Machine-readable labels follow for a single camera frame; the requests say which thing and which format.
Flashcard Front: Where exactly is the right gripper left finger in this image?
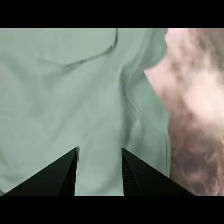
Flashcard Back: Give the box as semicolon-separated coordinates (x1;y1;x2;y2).
2;146;80;197

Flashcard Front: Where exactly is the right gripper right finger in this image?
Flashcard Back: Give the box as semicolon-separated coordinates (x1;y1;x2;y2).
120;147;195;197

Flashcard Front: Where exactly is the pale green shirt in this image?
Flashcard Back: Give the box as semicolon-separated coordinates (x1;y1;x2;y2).
0;28;172;197

